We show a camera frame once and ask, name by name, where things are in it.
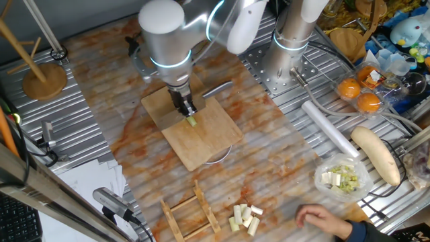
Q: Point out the orange rod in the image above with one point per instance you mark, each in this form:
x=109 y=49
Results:
x=6 y=134

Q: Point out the clear plastic bag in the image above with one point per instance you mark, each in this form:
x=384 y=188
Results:
x=366 y=188

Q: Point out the clear plastic clamshell box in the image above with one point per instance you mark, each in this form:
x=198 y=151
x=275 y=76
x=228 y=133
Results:
x=386 y=101

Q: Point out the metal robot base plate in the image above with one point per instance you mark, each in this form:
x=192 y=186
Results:
x=255 y=64

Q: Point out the dark glass bowl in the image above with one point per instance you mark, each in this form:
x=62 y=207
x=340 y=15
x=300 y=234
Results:
x=415 y=84

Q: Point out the small wooden stand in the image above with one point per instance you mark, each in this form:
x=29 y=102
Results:
x=369 y=6

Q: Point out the black keyboard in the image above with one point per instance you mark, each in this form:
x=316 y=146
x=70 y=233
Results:
x=18 y=222

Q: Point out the wooden knife rack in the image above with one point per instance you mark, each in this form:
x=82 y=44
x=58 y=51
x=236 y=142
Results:
x=206 y=208

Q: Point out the person's right hand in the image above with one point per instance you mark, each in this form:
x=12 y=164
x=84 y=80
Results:
x=322 y=218

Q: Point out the wooden mug tree stand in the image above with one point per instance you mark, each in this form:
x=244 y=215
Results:
x=43 y=82

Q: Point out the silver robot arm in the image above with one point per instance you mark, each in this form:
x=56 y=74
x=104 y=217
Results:
x=168 y=43

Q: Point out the metal frame bar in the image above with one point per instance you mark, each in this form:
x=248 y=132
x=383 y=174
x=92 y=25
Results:
x=40 y=191

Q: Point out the blue plush toy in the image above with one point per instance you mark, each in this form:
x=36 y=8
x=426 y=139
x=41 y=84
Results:
x=404 y=32

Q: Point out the orange fruit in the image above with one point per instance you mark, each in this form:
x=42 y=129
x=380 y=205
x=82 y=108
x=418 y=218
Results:
x=368 y=102
x=364 y=74
x=349 y=88

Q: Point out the wrist camera with grey bracket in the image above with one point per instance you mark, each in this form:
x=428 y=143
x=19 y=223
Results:
x=141 y=64

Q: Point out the clear plastic measuring cup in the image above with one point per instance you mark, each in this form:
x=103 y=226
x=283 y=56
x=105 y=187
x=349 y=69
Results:
x=396 y=64

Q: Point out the plastic bag with vegetables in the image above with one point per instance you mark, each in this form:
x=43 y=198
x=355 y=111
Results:
x=418 y=168

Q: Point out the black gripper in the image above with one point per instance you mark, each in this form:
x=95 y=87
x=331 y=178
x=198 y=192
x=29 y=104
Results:
x=179 y=97

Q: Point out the green scallion stalk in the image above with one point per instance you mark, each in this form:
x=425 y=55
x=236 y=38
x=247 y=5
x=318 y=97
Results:
x=192 y=121

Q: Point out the white daikon radish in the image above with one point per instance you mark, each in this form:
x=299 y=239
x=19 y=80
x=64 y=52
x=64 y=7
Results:
x=376 y=154

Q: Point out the wooden cutting board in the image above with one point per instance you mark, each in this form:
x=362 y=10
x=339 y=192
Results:
x=208 y=134

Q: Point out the white paper sheets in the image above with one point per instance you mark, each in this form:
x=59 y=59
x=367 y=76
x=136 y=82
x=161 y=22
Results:
x=87 y=181

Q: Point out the green yellow toy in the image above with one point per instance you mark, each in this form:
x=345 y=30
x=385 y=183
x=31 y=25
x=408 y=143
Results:
x=416 y=54

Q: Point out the thin steel knife blade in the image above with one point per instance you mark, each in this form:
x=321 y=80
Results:
x=218 y=89

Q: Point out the orange marble pattern mat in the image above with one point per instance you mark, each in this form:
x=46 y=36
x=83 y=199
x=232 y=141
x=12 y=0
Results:
x=268 y=161

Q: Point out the small grey webcam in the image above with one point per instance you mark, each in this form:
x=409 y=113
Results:
x=47 y=131

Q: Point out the white plastic wrap roll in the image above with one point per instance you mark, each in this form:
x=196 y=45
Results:
x=329 y=127

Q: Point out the silver depth camera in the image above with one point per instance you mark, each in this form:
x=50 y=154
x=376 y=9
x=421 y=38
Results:
x=111 y=201

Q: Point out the white metal pole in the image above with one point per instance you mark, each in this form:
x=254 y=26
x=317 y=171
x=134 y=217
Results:
x=43 y=27

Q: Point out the aluminium profile rail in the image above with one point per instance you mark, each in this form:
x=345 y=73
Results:
x=415 y=139

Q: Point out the glass jar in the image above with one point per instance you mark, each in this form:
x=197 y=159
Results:
x=331 y=7

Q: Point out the round wooden board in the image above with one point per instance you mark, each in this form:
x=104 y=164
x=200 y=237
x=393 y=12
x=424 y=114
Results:
x=346 y=42

